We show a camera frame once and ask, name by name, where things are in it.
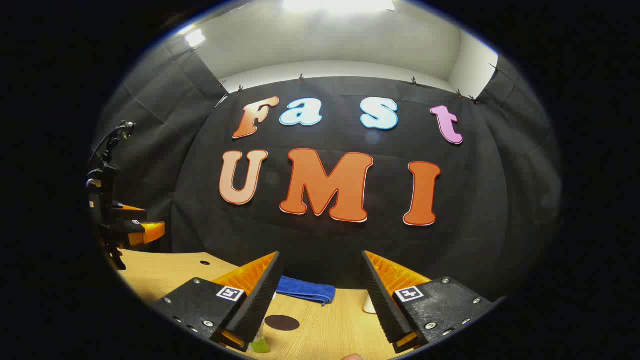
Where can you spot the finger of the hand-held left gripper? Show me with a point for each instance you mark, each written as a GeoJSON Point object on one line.
{"type": "Point", "coordinates": [127, 214]}
{"type": "Point", "coordinates": [135, 231]}

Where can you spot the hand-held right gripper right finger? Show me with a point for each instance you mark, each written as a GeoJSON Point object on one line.
{"type": "Point", "coordinates": [382, 305]}

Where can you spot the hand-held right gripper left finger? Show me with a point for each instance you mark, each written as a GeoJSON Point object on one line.
{"type": "Point", "coordinates": [255, 305]}

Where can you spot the dark round coaster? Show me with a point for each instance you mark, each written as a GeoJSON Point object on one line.
{"type": "Point", "coordinates": [282, 323]}

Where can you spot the clear water bottle white label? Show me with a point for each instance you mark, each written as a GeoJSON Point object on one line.
{"type": "Point", "coordinates": [260, 345]}

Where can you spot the cream toaster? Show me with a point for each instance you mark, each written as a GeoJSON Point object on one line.
{"type": "Point", "coordinates": [369, 304]}

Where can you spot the blue towel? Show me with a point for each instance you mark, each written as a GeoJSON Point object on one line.
{"type": "Point", "coordinates": [305, 289]}

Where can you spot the black backdrop cloth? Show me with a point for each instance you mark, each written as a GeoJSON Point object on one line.
{"type": "Point", "coordinates": [350, 240]}

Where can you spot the ceiling light panel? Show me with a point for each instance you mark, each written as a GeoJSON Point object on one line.
{"type": "Point", "coordinates": [195, 38]}

